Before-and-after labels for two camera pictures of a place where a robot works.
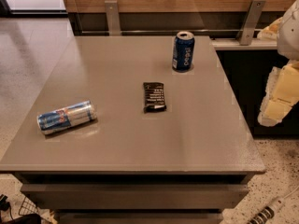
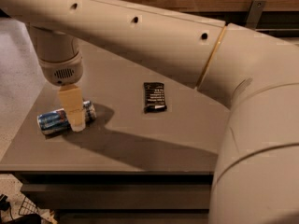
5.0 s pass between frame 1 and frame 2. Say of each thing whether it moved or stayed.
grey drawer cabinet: stayed
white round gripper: moved
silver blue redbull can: stayed
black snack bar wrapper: stayed
